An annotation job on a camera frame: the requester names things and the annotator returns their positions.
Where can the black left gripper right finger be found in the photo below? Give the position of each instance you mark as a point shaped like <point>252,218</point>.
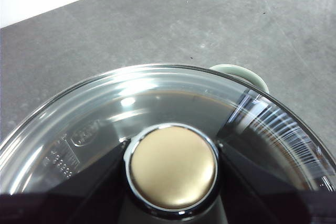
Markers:
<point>262,203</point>

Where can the glass lid with green knob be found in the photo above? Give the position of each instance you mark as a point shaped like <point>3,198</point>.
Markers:
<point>173,166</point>

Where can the sage green electric steamer pot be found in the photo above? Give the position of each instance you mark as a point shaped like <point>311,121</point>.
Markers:
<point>244,73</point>

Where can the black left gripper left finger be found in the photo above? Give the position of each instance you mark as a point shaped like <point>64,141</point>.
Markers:
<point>65,208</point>

